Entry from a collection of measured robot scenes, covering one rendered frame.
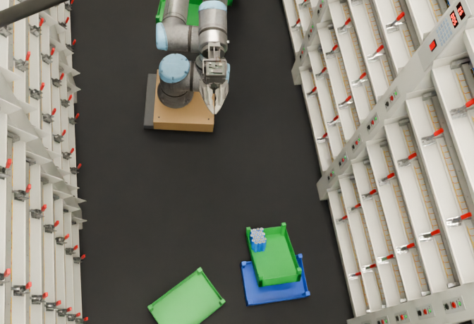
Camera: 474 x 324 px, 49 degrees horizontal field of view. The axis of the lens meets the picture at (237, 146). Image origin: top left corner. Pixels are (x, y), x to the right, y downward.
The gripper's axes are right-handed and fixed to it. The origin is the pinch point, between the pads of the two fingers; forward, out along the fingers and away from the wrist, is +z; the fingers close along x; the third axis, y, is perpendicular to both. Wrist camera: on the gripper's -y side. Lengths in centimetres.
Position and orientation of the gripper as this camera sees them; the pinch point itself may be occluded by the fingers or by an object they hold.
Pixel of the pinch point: (214, 111)
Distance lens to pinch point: 159.3
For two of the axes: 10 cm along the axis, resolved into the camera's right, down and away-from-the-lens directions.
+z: 0.3, 9.3, -3.6
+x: 10.0, 0.0, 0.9
